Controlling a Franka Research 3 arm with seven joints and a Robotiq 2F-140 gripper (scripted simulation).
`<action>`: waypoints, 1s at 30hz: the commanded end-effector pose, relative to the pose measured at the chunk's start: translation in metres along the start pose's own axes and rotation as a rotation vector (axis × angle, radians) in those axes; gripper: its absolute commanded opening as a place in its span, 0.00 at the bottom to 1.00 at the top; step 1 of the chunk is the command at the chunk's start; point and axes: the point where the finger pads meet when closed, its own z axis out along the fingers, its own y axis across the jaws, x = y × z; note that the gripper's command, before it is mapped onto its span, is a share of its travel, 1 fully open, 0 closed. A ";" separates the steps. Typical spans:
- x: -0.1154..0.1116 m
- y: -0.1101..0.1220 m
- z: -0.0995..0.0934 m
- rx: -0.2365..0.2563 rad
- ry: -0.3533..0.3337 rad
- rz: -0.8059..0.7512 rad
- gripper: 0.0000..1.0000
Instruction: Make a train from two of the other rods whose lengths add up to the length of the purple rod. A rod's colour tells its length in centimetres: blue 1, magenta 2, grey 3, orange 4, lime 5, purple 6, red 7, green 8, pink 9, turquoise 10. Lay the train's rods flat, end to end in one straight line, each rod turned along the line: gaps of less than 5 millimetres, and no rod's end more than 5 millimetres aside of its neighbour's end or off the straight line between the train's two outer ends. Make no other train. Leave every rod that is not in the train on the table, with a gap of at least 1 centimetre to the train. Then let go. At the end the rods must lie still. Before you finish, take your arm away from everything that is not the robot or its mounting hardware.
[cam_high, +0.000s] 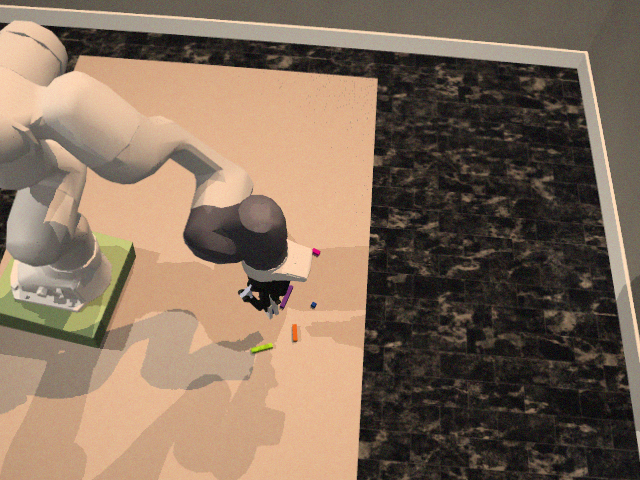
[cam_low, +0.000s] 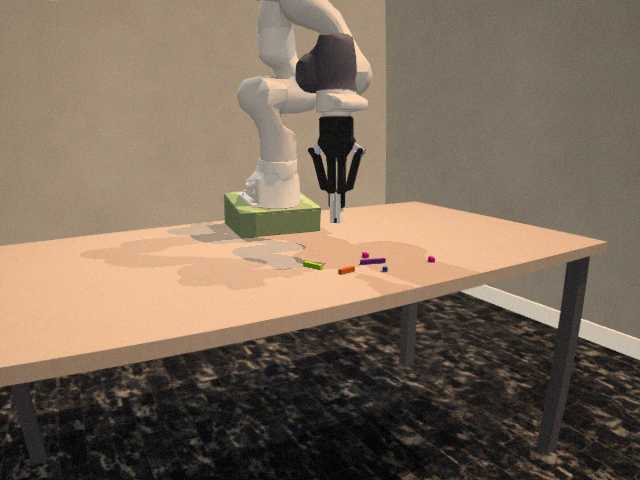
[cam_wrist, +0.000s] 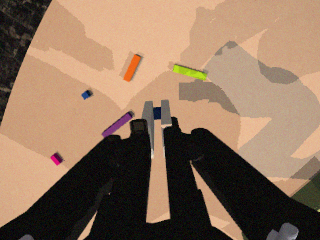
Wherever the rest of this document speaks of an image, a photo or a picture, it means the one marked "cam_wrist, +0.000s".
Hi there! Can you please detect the purple rod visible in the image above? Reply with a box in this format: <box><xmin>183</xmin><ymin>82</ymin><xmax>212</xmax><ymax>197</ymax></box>
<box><xmin>101</xmin><ymin>112</ymin><xmax>133</xmax><ymax>138</ymax></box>

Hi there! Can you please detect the lime green rod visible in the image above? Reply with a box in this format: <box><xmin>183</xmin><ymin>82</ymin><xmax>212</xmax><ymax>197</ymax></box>
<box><xmin>172</xmin><ymin>64</ymin><xmax>207</xmax><ymax>81</ymax></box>

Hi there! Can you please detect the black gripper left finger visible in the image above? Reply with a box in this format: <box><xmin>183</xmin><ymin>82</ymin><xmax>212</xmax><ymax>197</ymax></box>
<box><xmin>0</xmin><ymin>101</ymin><xmax>155</xmax><ymax>240</ymax></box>

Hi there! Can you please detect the small blue block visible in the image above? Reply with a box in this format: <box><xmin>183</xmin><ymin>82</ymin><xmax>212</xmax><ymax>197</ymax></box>
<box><xmin>81</xmin><ymin>90</ymin><xmax>91</xmax><ymax>100</ymax></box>
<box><xmin>153</xmin><ymin>107</ymin><xmax>161</xmax><ymax>120</ymax></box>

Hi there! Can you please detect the orange rod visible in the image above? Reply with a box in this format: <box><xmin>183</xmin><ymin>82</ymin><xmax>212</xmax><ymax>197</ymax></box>
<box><xmin>123</xmin><ymin>54</ymin><xmax>141</xmax><ymax>82</ymax></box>

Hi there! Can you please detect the small magenta block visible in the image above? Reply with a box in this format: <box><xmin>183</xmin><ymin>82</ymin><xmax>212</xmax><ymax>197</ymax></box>
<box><xmin>50</xmin><ymin>153</ymin><xmax>62</xmax><ymax>165</ymax></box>

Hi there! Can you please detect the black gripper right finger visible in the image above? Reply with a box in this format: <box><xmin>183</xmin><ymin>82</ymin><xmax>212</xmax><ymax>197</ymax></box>
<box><xmin>161</xmin><ymin>100</ymin><xmax>320</xmax><ymax>240</ymax></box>

